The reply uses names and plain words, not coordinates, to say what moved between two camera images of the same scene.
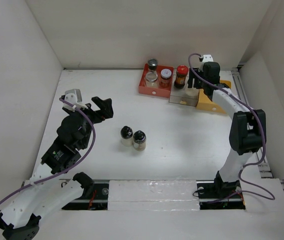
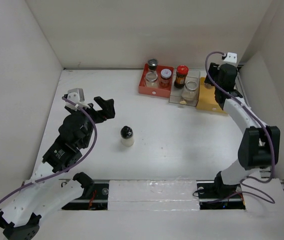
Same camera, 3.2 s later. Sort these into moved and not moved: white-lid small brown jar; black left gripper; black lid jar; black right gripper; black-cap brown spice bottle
Moved: black-cap brown spice bottle; black right gripper
Not moved: black lid jar; black left gripper; white-lid small brown jar
